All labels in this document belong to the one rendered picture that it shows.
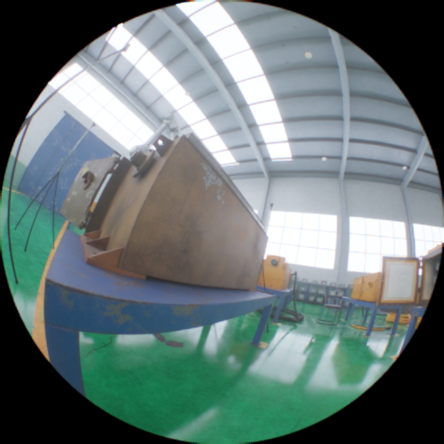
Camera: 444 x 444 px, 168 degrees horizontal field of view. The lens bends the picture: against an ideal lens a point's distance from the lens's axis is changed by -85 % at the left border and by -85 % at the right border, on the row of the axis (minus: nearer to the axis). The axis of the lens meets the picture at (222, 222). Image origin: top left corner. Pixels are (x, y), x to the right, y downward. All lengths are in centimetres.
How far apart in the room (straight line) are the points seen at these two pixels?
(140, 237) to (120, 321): 29
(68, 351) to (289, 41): 856
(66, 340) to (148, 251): 40
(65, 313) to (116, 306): 12
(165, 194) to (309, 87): 848
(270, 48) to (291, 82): 199
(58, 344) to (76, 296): 14
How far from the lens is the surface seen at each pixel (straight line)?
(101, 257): 51
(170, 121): 193
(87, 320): 36
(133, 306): 37
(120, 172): 111
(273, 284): 334
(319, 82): 867
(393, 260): 214
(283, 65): 835
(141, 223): 53
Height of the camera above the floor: 77
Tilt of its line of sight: 17 degrees up
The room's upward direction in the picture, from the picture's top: 17 degrees clockwise
